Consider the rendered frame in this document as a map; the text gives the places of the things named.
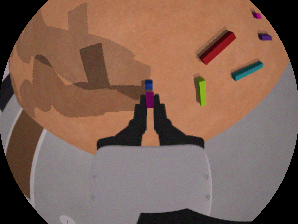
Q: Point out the small magenta block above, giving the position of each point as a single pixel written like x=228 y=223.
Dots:
x=256 y=15
x=149 y=99

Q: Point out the turquoise rod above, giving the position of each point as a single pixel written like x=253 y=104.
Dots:
x=247 y=71

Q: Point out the dark red rod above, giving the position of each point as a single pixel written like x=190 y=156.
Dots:
x=217 y=47

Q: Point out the lime green rod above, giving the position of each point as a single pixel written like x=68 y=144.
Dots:
x=201 y=91

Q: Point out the purple rod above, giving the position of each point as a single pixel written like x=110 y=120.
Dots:
x=264 y=37

